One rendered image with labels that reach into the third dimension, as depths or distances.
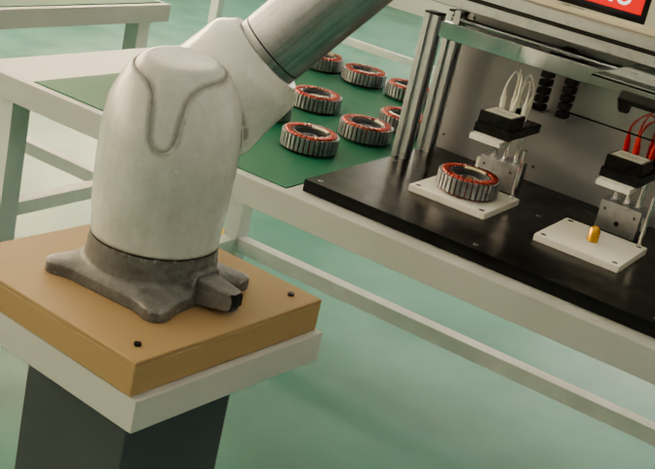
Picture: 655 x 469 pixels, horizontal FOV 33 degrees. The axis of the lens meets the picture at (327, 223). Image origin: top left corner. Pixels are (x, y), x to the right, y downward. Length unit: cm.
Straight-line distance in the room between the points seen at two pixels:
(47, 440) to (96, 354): 25
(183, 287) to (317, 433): 143
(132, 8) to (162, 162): 197
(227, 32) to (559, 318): 65
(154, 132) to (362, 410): 169
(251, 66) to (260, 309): 30
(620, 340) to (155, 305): 71
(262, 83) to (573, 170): 92
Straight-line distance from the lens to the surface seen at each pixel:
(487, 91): 224
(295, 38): 142
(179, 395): 124
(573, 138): 218
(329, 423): 274
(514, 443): 289
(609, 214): 204
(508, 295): 171
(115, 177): 126
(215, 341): 126
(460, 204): 193
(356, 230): 181
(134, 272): 128
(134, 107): 124
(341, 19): 142
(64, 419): 140
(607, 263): 185
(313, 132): 217
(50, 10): 297
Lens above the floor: 135
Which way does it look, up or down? 20 degrees down
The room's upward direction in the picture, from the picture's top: 13 degrees clockwise
